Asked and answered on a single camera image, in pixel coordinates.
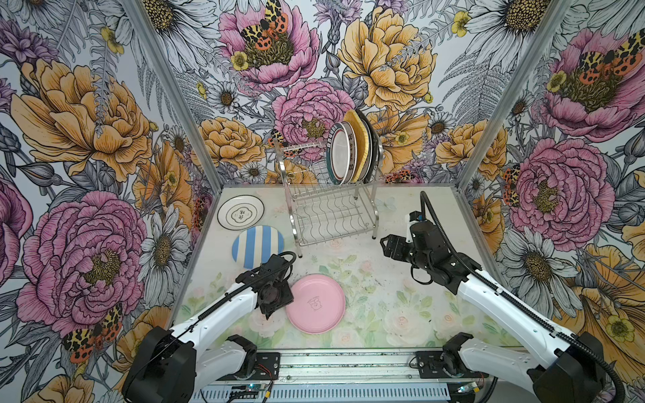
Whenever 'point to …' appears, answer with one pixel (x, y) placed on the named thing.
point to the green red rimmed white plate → (338, 154)
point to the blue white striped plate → (255, 245)
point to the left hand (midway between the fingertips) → (284, 307)
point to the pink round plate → (318, 306)
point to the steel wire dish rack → (321, 210)
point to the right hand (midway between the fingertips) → (389, 248)
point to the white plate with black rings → (239, 212)
